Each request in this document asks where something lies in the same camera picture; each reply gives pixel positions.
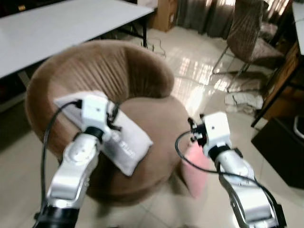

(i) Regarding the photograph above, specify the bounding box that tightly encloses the white rectangular pillow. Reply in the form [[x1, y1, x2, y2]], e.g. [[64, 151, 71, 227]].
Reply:
[[53, 90, 154, 177]]

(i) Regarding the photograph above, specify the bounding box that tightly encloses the brown round fabric sofa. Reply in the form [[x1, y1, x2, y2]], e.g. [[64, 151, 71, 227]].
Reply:
[[25, 39, 201, 206]]

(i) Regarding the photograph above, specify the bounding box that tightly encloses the pink soft pillow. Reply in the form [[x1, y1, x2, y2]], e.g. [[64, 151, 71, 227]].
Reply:
[[182, 142, 212, 199]]

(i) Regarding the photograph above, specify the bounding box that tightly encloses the white crumpled cloth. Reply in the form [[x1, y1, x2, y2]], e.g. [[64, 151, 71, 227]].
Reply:
[[224, 91, 265, 113]]

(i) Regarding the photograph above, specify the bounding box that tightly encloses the black low box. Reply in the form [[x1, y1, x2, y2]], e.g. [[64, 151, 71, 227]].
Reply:
[[250, 115, 304, 190]]

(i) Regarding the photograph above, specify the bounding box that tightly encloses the brown wooden desk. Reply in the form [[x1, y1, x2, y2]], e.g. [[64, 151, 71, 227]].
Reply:
[[251, 42, 304, 128]]

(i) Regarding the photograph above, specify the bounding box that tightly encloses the large white table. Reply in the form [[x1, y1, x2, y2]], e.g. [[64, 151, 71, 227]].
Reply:
[[0, 0, 155, 79]]

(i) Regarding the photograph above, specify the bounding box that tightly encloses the brown woven metal-leg chair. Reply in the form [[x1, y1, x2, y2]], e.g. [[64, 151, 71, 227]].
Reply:
[[211, 0, 286, 94]]

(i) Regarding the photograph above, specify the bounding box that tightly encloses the brown cardboard box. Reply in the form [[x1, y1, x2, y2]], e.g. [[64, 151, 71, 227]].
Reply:
[[151, 0, 179, 33]]

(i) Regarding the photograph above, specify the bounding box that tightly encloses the grey curtain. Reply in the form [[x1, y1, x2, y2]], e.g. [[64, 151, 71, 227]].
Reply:
[[176, 0, 240, 39]]

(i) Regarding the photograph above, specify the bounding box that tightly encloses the small white table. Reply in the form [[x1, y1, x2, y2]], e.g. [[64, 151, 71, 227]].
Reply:
[[292, 0, 304, 56]]

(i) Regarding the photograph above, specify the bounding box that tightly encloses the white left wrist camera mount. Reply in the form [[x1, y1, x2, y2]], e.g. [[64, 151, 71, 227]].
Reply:
[[80, 94, 115, 134]]

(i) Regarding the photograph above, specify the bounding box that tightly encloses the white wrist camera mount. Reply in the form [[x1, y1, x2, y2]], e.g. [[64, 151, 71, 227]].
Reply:
[[80, 94, 115, 134], [197, 112, 233, 158]]

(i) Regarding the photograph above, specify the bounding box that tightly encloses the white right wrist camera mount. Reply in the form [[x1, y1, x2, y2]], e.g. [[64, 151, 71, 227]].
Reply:
[[197, 112, 233, 158]]

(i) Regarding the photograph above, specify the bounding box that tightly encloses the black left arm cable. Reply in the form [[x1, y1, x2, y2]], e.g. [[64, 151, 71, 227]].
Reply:
[[40, 100, 83, 221]]

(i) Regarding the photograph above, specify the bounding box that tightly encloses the black floor cable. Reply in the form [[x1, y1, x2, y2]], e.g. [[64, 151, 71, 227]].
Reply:
[[142, 37, 168, 58]]

